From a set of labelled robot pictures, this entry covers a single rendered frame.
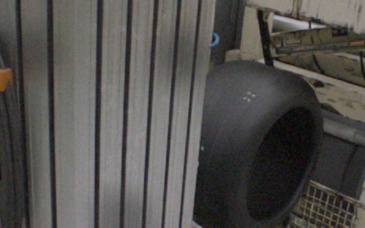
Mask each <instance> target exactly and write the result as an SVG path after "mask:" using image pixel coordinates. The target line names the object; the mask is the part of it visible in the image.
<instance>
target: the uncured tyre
mask: <svg viewBox="0 0 365 228"><path fill-rule="evenodd" d="M216 71H217V72H219V73H217V72H216ZM220 73H223V74H220ZM224 74H227V75H229V76H232V77H234V78H232V77H229V76H226V75H224ZM248 91H252V92H253V93H255V94H256V96H255V97H254V98H253V99H252V101H251V103H250V104H248V102H246V101H243V100H242V98H243V96H244V95H245V94H246V93H247V92H248ZM322 134H323V117H322V112H321V106H320V105H319V102H318V100H317V97H316V95H315V92H314V89H313V88H312V87H311V86H310V84H309V83H308V82H307V81H305V80H304V79H303V78H301V77H299V76H298V75H297V74H293V73H291V72H288V71H285V70H281V69H278V68H275V67H272V66H267V65H264V64H261V63H257V62H254V61H251V60H234V61H229V62H227V63H224V64H220V65H218V66H217V67H215V68H214V69H212V70H210V71H209V72H208V73H207V74H206V81H205V90H204V98H203V115H202V123H201V131H200V142H201V143H203V144H206V146H205V149H204V152H203V153H201V152H199V156H198V162H199V165H198V167H197V173H196V190H195V198H194V206H193V215H192V219H193V220H195V221H197V222H199V223H200V224H202V225H204V226H206V227H207V228H276V227H277V226H278V225H279V224H281V223H282V222H283V221H284V220H285V219H286V218H287V216H288V215H289V214H290V213H291V212H292V211H293V210H294V208H295V207H296V205H297V204H298V202H299V200H300V199H301V198H302V194H303V193H304V191H305V190H306V187H307V185H308V184H309V182H310V178H311V177H312V175H313V172H314V169H315V166H316V164H317V160H318V156H319V153H320V149H321V141H322Z"/></svg>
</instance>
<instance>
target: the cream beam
mask: <svg viewBox="0 0 365 228"><path fill-rule="evenodd" d="M244 6H248V7H252V8H256V9H258V10H262V11H265V12H269V13H275V14H279V15H282V16H285V17H292V18H296V19H299V20H303V21H308V22H312V23H316V24H320V25H325V26H329V27H332V28H336V29H342V30H345V31H349V32H355V33H358V34H362V35H365V0H244Z"/></svg>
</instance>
